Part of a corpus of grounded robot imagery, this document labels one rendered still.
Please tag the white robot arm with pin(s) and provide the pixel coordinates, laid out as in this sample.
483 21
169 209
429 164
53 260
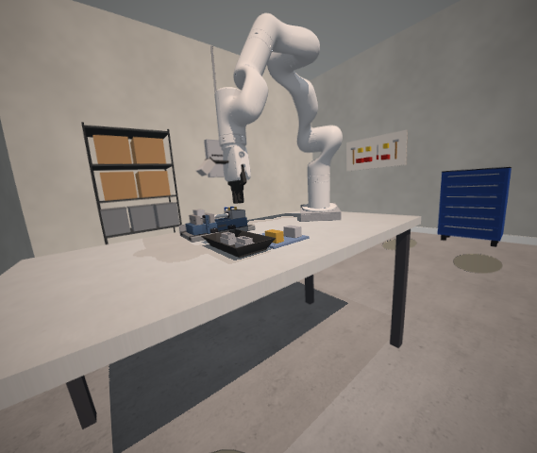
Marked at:
233 114

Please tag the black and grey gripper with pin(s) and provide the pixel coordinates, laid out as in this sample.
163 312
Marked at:
237 170

